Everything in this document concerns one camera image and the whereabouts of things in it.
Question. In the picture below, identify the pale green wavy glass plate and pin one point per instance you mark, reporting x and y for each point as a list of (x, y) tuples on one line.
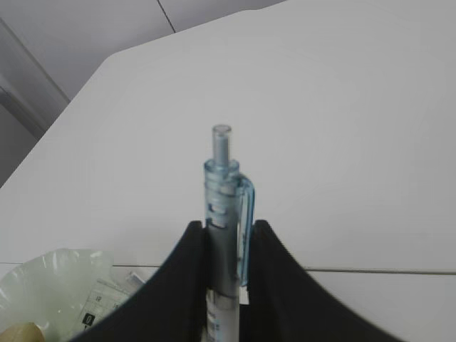
[(51, 289)]

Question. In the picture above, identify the white grey grip pen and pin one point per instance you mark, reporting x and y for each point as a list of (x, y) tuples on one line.
[(134, 279)]

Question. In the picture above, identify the clear plastic ruler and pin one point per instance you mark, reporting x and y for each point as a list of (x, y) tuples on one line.
[(103, 299)]

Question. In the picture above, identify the light blue retractable pen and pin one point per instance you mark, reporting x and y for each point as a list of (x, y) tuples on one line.
[(229, 206)]

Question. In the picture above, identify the brown Nescafe coffee bottle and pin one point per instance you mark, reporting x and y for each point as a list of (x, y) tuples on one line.
[(23, 332)]

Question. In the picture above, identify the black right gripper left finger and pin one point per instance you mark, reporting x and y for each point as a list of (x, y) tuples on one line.
[(171, 306)]

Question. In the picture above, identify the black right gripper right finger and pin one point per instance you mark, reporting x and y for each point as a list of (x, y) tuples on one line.
[(287, 304)]

